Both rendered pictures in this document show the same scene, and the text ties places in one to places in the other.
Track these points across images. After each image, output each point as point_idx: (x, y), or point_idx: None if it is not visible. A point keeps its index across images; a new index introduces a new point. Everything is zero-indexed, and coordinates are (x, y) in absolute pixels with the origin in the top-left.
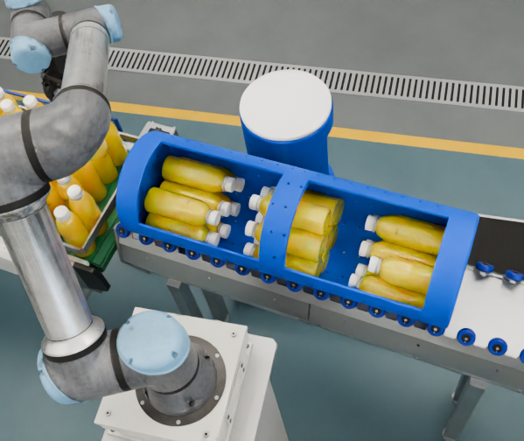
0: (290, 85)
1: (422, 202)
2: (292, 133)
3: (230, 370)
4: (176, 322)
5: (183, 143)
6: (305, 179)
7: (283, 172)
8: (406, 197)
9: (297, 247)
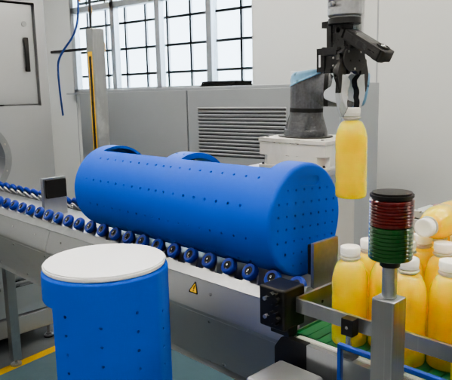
0: (79, 266)
1: (106, 158)
2: (127, 244)
3: (276, 135)
4: (293, 73)
5: (250, 170)
6: (169, 157)
7: (181, 158)
8: (112, 160)
9: None
